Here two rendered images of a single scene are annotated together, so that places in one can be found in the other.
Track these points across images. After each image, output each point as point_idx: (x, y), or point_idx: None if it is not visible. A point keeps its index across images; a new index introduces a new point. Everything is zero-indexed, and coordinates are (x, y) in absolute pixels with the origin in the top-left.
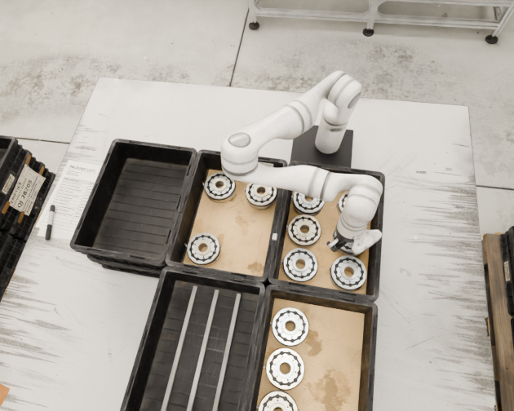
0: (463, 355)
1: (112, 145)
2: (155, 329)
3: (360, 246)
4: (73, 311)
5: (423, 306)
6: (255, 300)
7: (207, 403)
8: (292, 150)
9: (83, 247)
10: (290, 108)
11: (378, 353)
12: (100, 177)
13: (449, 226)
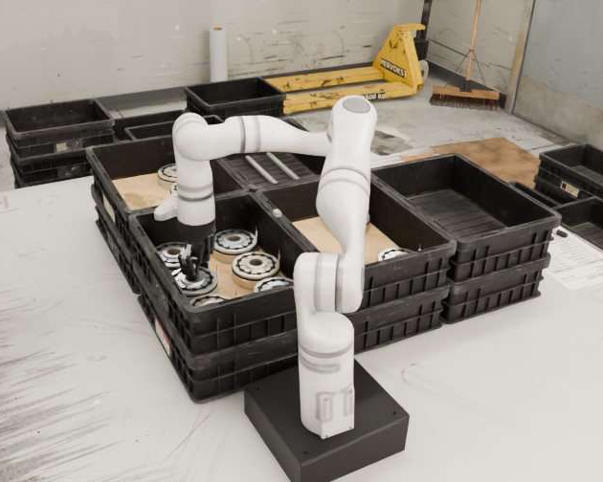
0: None
1: (552, 211)
2: (323, 161)
3: (173, 195)
4: None
5: (56, 338)
6: None
7: (240, 168)
8: (368, 375)
9: (443, 155)
10: (349, 165)
11: (100, 283)
12: (514, 189)
13: (41, 442)
